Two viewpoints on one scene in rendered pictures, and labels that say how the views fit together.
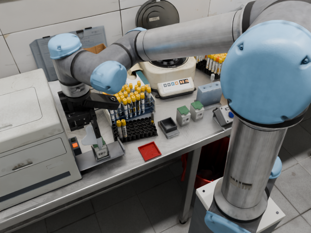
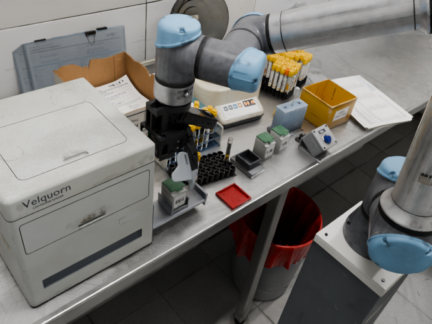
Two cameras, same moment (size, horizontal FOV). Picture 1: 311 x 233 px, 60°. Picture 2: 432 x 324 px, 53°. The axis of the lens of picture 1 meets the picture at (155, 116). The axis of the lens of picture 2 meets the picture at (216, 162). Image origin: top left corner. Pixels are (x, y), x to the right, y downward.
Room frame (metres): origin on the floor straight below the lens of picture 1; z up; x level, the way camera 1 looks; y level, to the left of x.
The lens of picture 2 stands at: (-0.13, 0.37, 1.68)
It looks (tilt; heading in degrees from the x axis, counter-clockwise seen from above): 41 degrees down; 339
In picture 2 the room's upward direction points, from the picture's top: 9 degrees clockwise
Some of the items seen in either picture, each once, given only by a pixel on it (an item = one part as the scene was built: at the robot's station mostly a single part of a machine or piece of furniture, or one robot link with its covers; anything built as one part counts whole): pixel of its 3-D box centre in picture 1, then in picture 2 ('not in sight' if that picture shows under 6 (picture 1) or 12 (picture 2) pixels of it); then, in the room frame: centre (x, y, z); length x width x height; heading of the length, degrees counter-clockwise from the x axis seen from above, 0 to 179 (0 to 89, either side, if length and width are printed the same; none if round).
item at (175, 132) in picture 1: (168, 125); (247, 161); (0.72, -0.05, 0.89); 0.09 x 0.05 x 0.04; 26
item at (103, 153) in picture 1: (100, 148); (173, 195); (0.57, 0.19, 0.95); 0.05 x 0.04 x 0.06; 26
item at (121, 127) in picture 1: (133, 122); (203, 158); (0.70, 0.09, 0.93); 0.17 x 0.09 x 0.11; 104
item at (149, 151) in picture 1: (149, 150); (233, 195); (0.60, 0.02, 0.88); 0.07 x 0.07 x 0.01; 26
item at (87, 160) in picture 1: (95, 155); (165, 206); (0.56, 0.21, 0.92); 0.21 x 0.07 x 0.05; 116
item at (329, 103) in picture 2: not in sight; (325, 105); (0.93, -0.40, 0.93); 0.13 x 0.13 x 0.10; 22
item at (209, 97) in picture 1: (208, 95); (288, 118); (0.87, -0.23, 0.92); 0.10 x 0.07 x 0.10; 110
